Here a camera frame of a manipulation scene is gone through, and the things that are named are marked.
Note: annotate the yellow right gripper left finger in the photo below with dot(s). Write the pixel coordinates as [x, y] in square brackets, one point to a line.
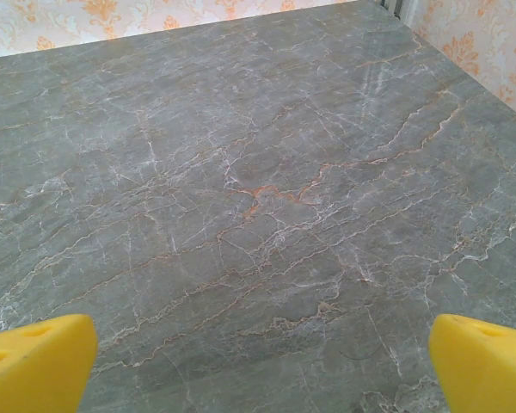
[34, 370]

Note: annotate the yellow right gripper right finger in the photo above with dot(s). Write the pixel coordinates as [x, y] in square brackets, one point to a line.
[486, 374]

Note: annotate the silver aluminium frame post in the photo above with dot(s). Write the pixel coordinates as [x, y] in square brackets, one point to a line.
[402, 8]

